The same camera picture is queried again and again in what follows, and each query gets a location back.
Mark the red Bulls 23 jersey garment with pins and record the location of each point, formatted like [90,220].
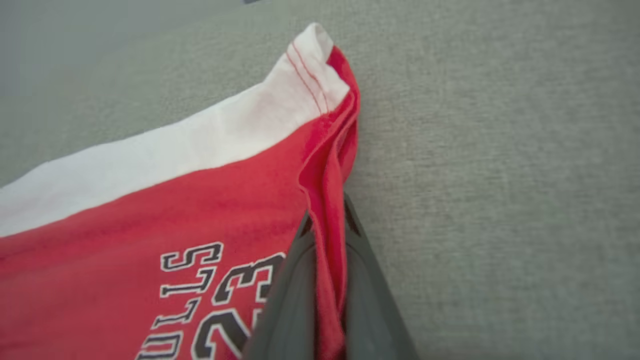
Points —
[150,210]

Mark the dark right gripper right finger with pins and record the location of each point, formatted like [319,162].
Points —
[370,310]

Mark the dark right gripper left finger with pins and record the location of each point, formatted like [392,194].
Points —
[292,310]

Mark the grey fabric sofa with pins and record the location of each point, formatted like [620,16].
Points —
[500,175]

